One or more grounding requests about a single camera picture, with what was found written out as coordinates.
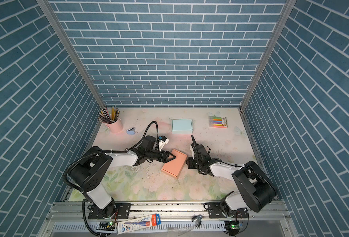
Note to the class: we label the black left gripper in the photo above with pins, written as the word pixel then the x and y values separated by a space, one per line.
pixel 164 159

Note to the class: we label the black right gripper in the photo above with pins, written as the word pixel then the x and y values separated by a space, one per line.
pixel 189 163

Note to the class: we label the pink paper box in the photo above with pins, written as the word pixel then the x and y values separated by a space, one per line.
pixel 174 167

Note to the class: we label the light teal paper box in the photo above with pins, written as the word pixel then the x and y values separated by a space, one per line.
pixel 182 126

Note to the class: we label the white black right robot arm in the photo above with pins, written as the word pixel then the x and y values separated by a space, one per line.
pixel 255 190

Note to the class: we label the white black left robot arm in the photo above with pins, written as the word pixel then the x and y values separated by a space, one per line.
pixel 87 173

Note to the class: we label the clear box of markers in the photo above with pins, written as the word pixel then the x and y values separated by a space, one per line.
pixel 218 122

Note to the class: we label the light blue small stapler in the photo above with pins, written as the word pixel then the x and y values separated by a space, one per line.
pixel 131 131

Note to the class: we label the small metal clip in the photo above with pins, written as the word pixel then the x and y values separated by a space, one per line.
pixel 197 220

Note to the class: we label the pink metal pencil bucket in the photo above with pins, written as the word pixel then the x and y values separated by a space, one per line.
pixel 115 127

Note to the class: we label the bundle of coloured pencils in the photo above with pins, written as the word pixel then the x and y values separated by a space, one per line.
pixel 108 116

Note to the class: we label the blue red white packet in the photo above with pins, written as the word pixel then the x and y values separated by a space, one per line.
pixel 138 224

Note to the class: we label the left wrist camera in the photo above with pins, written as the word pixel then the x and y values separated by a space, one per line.
pixel 162 141

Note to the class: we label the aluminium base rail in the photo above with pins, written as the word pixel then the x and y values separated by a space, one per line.
pixel 67 219

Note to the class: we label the aluminium right corner post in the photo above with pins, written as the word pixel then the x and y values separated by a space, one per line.
pixel 288 7

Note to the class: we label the aluminium corner post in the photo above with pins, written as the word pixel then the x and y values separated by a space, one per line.
pixel 56 25
pixel 288 7

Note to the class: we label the aluminium left corner post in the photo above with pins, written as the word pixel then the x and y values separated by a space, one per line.
pixel 56 25

